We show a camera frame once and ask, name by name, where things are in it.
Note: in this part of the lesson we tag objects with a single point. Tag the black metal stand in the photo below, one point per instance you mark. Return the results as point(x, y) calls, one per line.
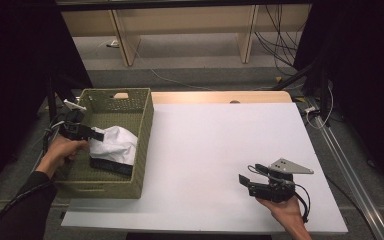
point(51, 100)
point(324, 100)

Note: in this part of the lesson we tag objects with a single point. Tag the small white plug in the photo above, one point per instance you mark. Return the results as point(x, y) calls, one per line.
point(113, 43)

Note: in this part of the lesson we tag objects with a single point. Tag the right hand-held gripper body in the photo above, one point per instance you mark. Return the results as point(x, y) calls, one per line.
point(286, 166)

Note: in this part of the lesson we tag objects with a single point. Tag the black curtain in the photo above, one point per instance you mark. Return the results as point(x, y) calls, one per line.
point(13, 66)
point(370, 66)

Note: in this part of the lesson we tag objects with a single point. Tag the light wooden shelf unit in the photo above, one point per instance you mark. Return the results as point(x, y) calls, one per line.
point(186, 20)

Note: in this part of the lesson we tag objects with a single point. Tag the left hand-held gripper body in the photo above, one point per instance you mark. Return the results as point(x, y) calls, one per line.
point(75, 128)

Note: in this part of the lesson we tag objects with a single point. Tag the person's left hand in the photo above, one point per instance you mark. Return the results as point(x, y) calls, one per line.
point(60, 153)

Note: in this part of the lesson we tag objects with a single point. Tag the green woven basket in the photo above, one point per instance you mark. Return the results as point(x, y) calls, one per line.
point(113, 116)

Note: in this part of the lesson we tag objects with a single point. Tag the white t-shirt with black collar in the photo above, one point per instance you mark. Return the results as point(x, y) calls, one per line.
point(116, 146)

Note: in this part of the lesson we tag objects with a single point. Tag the person's right hand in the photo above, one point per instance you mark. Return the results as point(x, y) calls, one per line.
point(286, 213)

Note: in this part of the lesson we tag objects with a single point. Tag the dark round table grommet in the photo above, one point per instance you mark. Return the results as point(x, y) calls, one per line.
point(235, 101)

